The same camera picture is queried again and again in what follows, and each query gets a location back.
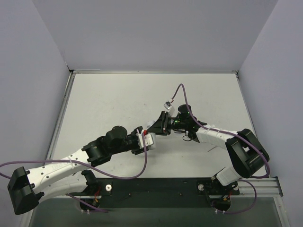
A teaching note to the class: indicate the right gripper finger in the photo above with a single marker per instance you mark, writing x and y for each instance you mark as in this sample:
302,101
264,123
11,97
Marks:
156,128
161,119

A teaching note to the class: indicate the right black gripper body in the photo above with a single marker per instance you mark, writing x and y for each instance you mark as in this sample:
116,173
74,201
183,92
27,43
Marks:
164,123

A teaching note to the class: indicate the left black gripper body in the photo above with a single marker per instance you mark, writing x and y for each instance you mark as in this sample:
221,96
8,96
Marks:
138,141

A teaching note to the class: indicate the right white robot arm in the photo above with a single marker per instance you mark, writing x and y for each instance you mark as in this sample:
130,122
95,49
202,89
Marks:
246,153

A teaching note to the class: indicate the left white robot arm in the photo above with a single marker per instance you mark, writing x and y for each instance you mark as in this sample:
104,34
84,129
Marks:
29,187

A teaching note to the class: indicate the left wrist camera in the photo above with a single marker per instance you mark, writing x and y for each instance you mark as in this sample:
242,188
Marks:
144,139

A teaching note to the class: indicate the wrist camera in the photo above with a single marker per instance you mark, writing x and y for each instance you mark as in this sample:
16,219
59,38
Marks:
144,139
168,106

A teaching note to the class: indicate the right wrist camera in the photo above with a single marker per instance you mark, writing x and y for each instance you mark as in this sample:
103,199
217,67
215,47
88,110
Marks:
168,106

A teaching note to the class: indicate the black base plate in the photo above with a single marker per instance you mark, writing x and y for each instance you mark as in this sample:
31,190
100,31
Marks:
146,193

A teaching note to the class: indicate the aluminium table rail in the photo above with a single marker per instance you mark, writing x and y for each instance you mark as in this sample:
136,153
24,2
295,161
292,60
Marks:
265,187

